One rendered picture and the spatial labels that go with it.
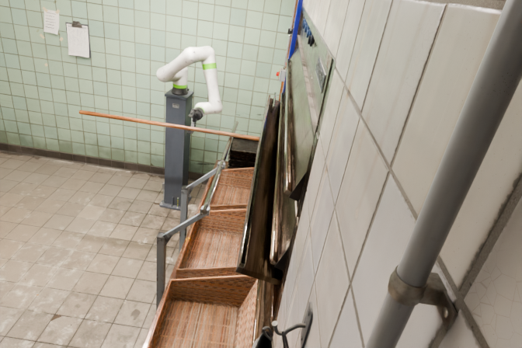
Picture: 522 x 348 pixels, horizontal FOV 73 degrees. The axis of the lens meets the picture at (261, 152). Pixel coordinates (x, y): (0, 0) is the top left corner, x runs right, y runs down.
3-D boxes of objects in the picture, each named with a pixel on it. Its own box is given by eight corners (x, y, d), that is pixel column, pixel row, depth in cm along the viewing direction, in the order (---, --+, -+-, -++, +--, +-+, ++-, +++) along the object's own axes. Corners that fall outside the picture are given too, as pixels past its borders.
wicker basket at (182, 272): (262, 238, 252) (269, 206, 240) (257, 302, 202) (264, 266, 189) (196, 227, 252) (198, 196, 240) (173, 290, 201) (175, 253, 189)
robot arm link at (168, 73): (151, 71, 298) (185, 43, 261) (167, 68, 310) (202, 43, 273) (156, 85, 299) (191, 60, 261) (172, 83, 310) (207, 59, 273)
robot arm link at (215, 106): (204, 70, 291) (200, 70, 280) (217, 67, 289) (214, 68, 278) (211, 113, 299) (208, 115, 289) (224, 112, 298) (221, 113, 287)
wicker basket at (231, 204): (267, 193, 305) (272, 165, 293) (263, 234, 255) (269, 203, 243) (212, 184, 306) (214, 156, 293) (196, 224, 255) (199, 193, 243)
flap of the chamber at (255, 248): (266, 99, 272) (290, 108, 274) (235, 272, 111) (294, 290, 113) (267, 96, 271) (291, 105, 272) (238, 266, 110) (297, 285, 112)
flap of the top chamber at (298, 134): (291, 63, 258) (305, 37, 250) (297, 200, 98) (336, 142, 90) (286, 60, 258) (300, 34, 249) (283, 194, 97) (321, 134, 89)
